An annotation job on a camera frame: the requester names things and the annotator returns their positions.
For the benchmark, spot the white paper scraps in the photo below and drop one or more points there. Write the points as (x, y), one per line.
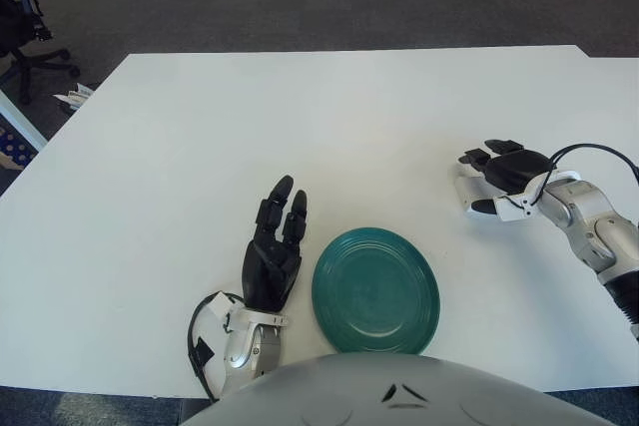
(75, 96)

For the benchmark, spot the white desk edge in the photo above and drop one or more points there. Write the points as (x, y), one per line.
(20, 122)

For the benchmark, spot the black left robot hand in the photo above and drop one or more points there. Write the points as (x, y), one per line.
(267, 271)

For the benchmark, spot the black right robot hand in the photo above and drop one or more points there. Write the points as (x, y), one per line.
(519, 171)

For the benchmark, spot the blue dotted patterned panel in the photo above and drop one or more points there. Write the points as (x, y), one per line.
(12, 144)

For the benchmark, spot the grey robot torso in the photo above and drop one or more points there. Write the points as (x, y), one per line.
(349, 391)

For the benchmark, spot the black office chair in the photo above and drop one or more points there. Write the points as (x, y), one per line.
(15, 22)

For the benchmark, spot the green ceramic plate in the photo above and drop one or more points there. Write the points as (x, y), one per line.
(374, 291)

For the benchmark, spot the white charger block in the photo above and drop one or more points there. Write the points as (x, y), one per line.
(471, 186)

